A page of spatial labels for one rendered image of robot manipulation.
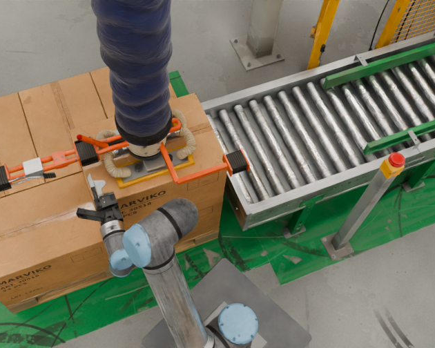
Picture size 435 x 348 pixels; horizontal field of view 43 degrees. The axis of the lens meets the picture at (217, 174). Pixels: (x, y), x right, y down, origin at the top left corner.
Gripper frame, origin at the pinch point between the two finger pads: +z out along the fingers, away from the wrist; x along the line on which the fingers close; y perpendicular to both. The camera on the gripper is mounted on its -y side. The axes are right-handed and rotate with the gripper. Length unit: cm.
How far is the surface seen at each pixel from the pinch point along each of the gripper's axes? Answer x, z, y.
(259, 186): -53, -4, 79
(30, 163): 2.0, 15.2, -19.3
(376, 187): -26, -34, 121
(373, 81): -53, 34, 169
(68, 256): -57, -3, -21
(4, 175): 3.0, 13.3, -29.7
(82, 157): 2.0, 11.1, 0.4
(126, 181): -10.8, 0.9, 14.2
